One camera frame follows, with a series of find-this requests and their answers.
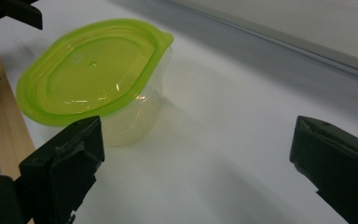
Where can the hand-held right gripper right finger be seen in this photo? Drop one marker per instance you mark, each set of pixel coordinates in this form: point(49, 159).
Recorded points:
point(338, 161)

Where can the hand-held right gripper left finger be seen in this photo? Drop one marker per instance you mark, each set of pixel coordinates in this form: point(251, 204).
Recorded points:
point(62, 174)

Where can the clear container with green lid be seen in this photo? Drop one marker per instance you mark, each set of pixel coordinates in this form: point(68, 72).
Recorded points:
point(93, 74)

